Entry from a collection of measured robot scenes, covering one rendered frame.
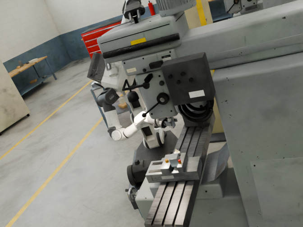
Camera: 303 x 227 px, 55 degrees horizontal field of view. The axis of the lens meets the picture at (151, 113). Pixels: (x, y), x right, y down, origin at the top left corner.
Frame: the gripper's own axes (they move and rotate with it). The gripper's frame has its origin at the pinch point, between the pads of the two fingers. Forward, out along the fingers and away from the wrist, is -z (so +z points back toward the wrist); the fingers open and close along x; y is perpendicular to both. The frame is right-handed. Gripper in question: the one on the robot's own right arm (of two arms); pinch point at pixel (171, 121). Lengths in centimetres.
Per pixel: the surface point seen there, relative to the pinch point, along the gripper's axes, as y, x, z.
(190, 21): -28, 150, 85
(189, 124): 30, 39, 24
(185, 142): 32.0, 18.6, 12.9
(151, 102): -20.4, -10.5, -0.9
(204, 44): -48, 5, -37
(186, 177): 28.9, -16.1, -15.8
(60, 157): 126, 24, 317
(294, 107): -12, 10, -75
